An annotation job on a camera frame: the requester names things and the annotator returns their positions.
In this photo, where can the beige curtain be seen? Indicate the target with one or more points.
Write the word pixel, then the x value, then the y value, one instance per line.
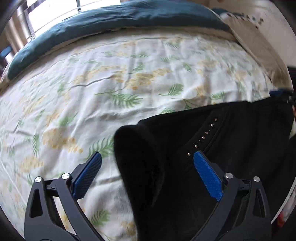
pixel 14 33

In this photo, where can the beige pillow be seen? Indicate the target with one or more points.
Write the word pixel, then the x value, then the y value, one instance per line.
pixel 255 43

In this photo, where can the dark teal blanket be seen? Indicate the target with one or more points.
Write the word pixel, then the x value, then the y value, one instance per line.
pixel 129 14

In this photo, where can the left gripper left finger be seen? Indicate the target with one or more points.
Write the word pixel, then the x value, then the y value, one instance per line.
pixel 42 220

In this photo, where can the black pants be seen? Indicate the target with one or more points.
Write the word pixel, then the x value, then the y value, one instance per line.
pixel 155 159

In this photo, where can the cream carved headboard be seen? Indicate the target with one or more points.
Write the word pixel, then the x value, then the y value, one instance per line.
pixel 270 21

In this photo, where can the floral white bed sheet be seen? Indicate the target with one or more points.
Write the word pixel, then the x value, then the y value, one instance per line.
pixel 70 103

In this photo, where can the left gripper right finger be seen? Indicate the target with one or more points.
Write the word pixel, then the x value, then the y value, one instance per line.
pixel 242 210

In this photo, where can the window with dark frame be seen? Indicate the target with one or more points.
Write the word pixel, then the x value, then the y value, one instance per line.
pixel 38 16

